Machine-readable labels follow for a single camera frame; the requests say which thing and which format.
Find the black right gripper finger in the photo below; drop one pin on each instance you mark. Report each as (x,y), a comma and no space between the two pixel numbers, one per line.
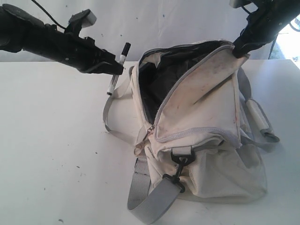
(242,45)

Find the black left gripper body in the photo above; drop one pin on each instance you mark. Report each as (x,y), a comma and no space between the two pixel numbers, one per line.
(74,51)

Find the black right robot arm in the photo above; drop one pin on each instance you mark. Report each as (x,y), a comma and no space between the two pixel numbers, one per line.
(264,24)

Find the white canvas zipper bag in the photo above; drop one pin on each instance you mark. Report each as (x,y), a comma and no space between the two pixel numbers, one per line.
(200,130)

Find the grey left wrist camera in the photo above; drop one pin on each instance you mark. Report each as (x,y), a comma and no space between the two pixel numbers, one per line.
(80,20)

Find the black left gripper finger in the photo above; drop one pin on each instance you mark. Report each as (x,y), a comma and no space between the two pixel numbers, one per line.
(104,68)

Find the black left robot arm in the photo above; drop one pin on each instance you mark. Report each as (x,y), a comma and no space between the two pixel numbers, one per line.
(21,31)

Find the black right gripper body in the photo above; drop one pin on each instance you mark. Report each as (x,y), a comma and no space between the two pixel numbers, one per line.
(267,21)

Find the white marker black cap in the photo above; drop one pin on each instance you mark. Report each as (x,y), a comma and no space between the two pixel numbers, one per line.
(120,69)

